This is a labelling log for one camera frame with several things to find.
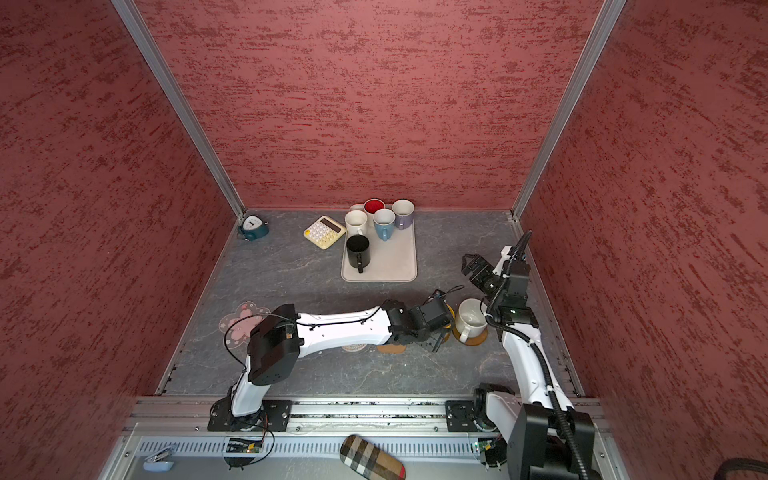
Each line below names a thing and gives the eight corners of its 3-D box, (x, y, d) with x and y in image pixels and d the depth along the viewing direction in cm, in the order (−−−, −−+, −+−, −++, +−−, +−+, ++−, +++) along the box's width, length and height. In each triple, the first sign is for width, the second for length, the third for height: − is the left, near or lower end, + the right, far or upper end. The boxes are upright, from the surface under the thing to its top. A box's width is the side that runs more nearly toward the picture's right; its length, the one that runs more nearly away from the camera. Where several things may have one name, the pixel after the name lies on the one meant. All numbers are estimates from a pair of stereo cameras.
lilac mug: (392, 236, 114) (392, 222, 108) (392, 212, 123) (392, 198, 117) (414, 236, 114) (415, 222, 108) (412, 212, 123) (414, 198, 117)
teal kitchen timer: (241, 242, 113) (235, 234, 109) (249, 223, 119) (244, 215, 116) (264, 242, 113) (260, 234, 109) (271, 223, 120) (267, 215, 116)
